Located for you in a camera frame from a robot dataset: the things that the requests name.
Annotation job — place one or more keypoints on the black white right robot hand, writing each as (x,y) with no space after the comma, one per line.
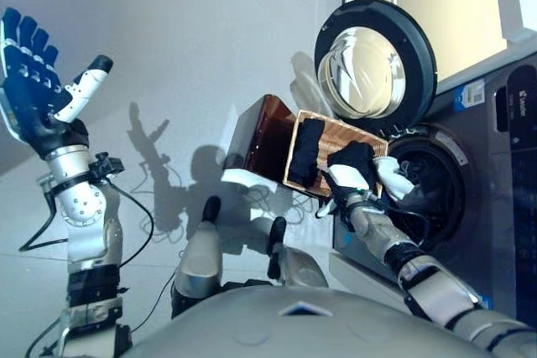
(348,180)

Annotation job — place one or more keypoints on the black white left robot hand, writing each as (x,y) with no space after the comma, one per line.
(29,94)

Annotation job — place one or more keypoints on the navy blue garment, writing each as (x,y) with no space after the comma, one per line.
(354,154)

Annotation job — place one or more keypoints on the black garment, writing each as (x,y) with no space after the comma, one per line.
(306,152)

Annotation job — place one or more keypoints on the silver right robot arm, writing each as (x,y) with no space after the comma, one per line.
(428,286)

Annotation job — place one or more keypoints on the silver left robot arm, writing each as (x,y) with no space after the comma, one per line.
(84,215)

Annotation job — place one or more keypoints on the round glass washing machine door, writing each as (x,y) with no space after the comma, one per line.
(369,73)

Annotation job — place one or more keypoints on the dark grey washing machine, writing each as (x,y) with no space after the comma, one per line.
(482,190)

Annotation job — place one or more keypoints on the wicker laundry basket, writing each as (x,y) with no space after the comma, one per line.
(335,140)

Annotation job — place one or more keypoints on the black right robot foot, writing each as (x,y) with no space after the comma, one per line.
(277,232)

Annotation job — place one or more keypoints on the black robot foot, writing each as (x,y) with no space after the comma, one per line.
(277,232)
(212,209)

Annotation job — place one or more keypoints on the white low platform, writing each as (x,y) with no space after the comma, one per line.
(361,270)

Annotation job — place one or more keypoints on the silver right robot leg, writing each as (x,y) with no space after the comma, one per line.
(302,268)

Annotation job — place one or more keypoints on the silver robot leg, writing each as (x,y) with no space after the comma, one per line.
(302,268)
(201,261)

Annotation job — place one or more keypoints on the black left robot foot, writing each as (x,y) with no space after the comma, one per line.
(212,209)

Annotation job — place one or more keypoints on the blue white energy label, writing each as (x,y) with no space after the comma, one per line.
(470,94)

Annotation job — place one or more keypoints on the grey robot torso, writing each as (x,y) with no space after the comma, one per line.
(302,328)

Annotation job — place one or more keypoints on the silver left robot leg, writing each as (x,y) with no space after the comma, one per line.
(201,261)

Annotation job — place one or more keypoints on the blue bordered info sticker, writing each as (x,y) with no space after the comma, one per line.
(484,302)

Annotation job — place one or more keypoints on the white cabinet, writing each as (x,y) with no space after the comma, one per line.
(440,18)

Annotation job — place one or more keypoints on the dark detergent drawer front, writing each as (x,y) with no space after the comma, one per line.
(522,94)

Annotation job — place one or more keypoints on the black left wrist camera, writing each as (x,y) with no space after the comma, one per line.
(107,165)

